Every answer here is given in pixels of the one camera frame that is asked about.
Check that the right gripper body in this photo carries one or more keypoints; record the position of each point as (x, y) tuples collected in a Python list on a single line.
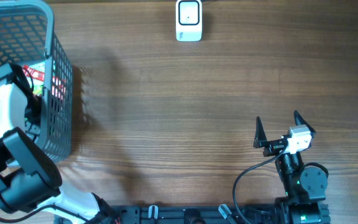
[(273, 147)]

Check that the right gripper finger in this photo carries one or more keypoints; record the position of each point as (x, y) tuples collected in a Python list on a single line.
[(260, 139), (300, 121)]

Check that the red snack stick packet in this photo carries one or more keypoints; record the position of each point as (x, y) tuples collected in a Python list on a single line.
[(36, 78)]

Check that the light teal tissue pack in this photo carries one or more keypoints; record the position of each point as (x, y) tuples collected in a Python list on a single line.
[(38, 66)]

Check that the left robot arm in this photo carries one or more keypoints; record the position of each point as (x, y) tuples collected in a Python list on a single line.
[(30, 182)]

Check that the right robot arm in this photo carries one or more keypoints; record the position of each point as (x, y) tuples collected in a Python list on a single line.
[(305, 184)]

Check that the white barcode scanner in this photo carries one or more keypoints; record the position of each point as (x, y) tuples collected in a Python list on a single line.
[(189, 20)]

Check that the grey plastic mesh basket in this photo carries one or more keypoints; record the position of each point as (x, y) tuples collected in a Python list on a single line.
[(27, 38)]

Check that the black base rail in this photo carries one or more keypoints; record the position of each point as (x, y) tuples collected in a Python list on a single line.
[(258, 213)]

